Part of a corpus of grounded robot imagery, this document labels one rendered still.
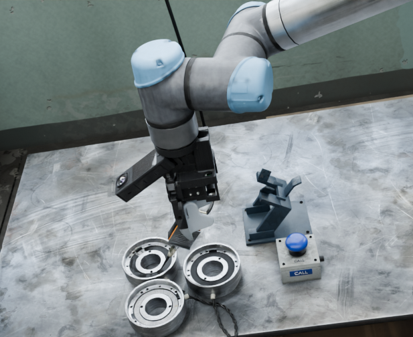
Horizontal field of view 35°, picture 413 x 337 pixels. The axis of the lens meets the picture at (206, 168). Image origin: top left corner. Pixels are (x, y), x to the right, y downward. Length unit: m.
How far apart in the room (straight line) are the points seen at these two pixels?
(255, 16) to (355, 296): 0.51
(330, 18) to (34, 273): 0.77
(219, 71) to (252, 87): 0.05
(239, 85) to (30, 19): 1.95
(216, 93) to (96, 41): 1.91
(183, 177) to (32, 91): 1.97
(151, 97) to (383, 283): 0.54
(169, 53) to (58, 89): 2.03
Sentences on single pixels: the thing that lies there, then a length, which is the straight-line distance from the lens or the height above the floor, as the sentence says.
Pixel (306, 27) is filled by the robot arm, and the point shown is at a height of 1.27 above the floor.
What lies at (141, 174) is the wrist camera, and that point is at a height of 1.09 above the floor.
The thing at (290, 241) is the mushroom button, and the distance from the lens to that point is 1.17.
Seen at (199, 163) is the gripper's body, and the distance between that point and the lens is 1.02.
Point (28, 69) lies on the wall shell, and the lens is 2.89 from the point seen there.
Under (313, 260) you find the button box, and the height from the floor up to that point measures 0.85.
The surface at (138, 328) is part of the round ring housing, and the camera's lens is 1.15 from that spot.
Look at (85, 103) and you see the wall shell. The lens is 2.95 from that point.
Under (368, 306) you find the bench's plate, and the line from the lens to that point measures 1.17.
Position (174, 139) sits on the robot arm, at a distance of 0.97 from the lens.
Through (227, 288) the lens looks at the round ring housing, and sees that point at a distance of 1.18.
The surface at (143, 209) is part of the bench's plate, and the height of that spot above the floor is 0.80.
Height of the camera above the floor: 1.73
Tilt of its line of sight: 40 degrees down
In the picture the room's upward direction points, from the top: 12 degrees counter-clockwise
